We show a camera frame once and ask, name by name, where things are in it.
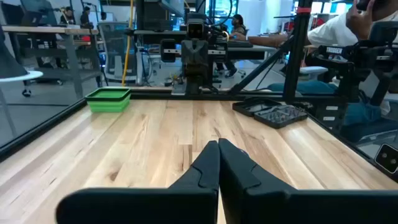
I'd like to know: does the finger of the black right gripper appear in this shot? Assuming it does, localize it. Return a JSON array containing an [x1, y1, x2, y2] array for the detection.
[[195, 39, 209, 67], [182, 39, 196, 67]]

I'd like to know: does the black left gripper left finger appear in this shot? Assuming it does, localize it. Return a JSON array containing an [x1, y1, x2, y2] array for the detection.
[[55, 139, 220, 224]]

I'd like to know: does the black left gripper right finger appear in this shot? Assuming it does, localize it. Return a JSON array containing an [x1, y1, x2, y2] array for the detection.
[[218, 138, 398, 224]]

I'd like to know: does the black desk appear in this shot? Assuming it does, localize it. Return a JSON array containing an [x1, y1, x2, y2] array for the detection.
[[133, 29, 277, 62]]

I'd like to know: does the person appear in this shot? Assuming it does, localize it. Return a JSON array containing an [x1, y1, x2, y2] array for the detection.
[[245, 0, 398, 144], [229, 14, 248, 35], [60, 6, 75, 26], [80, 6, 94, 29]]

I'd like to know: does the grey mesh office chair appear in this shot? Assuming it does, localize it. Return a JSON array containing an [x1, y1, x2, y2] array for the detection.
[[98, 21, 139, 84]]

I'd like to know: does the green plastic tray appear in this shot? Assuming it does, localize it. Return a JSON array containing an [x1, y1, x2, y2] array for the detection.
[[84, 86, 132, 113]]

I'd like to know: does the black screwdriver bit case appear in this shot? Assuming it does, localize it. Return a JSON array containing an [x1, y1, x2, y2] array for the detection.
[[231, 98, 309, 129]]

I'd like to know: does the black control box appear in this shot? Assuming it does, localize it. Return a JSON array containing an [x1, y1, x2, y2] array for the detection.
[[307, 101, 348, 133]]

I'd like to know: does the wooden top desk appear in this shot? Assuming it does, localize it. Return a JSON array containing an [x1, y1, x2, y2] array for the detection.
[[1, 26, 103, 99]]

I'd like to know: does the yellow cable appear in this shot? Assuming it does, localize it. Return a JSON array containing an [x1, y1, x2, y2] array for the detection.
[[121, 0, 135, 87]]

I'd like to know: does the black table-level camera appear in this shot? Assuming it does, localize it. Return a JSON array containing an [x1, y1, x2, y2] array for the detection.
[[374, 142, 398, 174]]

